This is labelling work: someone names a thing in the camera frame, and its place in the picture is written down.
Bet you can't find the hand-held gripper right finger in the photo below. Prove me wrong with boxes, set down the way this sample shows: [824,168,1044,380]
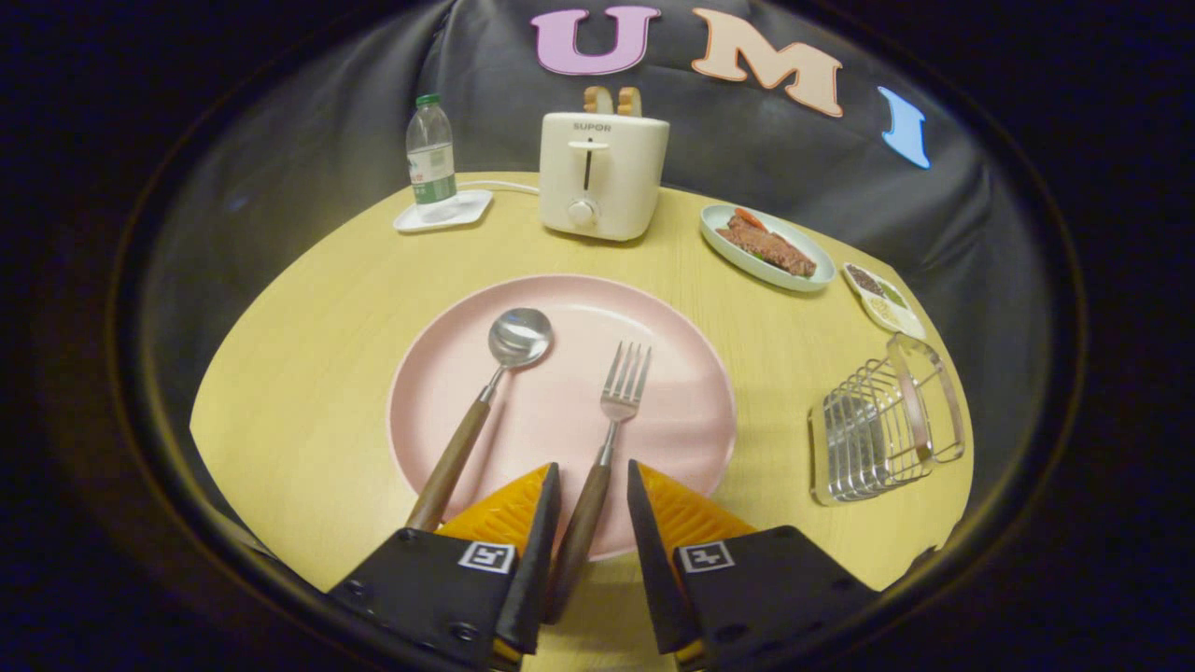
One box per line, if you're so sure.
[626,458,883,672]

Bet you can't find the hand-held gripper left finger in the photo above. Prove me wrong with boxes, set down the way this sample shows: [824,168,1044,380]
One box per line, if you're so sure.
[327,462,563,672]

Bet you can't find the wooden handled metal fork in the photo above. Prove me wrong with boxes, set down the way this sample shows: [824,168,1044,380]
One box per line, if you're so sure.
[544,341,654,624]

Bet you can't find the wooden handled metal spoon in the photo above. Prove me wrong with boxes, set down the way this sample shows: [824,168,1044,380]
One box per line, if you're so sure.
[404,307,555,533]

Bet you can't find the pink round plate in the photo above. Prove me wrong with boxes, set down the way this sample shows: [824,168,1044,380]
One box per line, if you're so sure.
[387,273,738,562]

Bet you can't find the light green oval plate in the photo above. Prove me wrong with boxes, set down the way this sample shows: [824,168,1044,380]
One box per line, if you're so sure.
[699,203,837,294]

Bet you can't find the brown meat slices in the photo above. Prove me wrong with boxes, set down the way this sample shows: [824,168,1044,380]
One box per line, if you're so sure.
[716,217,818,278]

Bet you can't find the white divided bean dish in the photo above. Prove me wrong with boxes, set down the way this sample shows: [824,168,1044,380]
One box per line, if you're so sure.
[842,261,928,342]

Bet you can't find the white square coaster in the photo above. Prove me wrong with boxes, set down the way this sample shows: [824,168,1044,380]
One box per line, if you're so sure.
[393,189,494,233]

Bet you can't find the white toaster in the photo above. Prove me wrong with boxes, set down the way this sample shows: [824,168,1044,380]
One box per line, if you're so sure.
[539,112,671,243]

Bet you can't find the clear plastic water bottle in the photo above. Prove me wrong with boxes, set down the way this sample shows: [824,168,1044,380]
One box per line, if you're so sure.
[406,93,459,223]

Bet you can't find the black backdrop cloth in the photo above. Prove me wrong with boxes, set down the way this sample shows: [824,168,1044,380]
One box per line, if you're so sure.
[131,0,1075,561]

